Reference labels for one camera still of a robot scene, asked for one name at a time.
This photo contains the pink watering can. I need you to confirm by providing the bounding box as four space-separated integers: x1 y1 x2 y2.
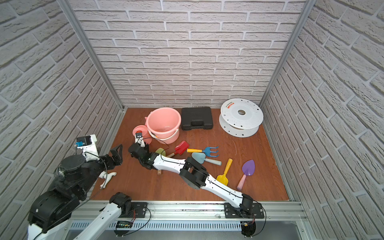
133 125 152 146

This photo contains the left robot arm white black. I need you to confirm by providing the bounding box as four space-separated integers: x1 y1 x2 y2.
28 145 138 240

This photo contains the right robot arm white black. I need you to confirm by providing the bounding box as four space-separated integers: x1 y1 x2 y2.
129 143 254 218

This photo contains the green trowel wooden handle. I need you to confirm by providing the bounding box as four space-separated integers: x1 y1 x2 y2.
155 148 166 176

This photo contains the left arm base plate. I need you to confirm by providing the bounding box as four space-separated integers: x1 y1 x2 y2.
104 202 148 219

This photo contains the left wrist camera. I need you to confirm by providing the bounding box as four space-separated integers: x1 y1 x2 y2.
76 135 99 162

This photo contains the red shovel wooden handle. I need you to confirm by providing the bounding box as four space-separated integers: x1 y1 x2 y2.
167 141 190 158

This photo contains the white plastic faucet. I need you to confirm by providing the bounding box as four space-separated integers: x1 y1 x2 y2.
99 171 117 189

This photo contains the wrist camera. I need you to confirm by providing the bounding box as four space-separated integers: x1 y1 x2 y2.
76 135 99 162
135 131 146 148

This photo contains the white empty filament spool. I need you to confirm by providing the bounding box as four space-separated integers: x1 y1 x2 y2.
219 98 264 138

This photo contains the black plastic tool case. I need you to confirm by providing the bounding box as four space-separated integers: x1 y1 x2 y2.
181 107 214 131

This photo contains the yellow plastic scoop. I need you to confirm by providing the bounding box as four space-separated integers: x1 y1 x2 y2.
217 158 233 186

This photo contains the pink plastic bucket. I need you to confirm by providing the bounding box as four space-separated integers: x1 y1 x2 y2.
145 108 182 145

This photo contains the light blue trowel white handle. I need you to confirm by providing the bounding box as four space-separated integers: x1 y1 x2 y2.
192 153 222 166

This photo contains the blue rake yellow handle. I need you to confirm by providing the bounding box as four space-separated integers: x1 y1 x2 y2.
187 147 219 158

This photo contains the controller board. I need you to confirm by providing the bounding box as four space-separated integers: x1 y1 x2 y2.
116 221 134 229
241 222 257 238

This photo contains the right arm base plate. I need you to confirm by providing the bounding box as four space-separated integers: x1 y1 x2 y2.
224 202 265 220

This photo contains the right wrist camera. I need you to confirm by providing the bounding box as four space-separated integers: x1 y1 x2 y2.
135 131 146 148

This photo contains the purple trowel pink handle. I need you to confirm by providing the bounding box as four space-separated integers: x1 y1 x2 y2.
237 160 256 191

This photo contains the left controller board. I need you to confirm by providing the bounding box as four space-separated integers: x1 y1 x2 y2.
116 221 134 229

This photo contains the right controller board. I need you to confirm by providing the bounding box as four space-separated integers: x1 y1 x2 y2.
241 222 257 238

